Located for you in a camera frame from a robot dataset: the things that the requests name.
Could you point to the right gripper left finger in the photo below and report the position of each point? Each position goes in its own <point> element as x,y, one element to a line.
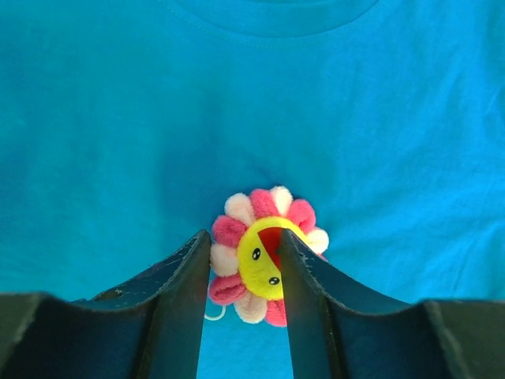
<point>147,327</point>

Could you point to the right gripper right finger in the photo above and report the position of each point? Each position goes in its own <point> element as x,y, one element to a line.
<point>339,328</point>

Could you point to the pink flower smiley brooch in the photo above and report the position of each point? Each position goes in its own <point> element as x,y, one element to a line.
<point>244,256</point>

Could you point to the blue t-shirt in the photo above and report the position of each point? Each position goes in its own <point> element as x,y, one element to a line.
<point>125,126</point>

